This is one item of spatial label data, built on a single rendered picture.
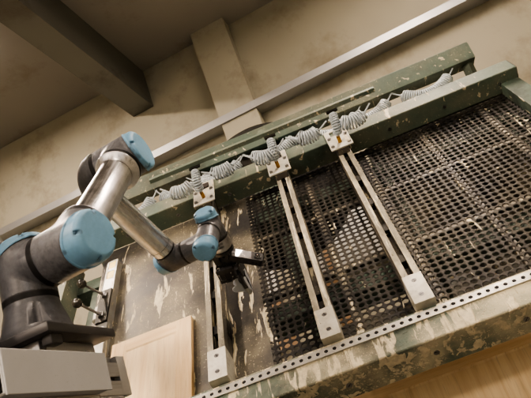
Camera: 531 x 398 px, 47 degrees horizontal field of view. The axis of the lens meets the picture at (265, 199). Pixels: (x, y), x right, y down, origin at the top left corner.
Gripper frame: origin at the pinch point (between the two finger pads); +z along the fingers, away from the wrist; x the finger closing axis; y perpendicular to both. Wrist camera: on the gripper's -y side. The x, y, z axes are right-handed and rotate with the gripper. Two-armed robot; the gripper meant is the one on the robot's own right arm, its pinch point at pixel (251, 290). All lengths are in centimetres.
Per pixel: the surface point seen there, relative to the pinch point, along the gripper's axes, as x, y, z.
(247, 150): -120, 6, 1
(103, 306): -18, 62, -1
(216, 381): 38.5, 10.0, -0.2
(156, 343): 8.3, 37.1, 3.2
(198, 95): -303, 63, 17
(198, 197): -67, 24, -9
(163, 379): 26.4, 31.6, 3.9
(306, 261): -4.0, -21.2, -1.5
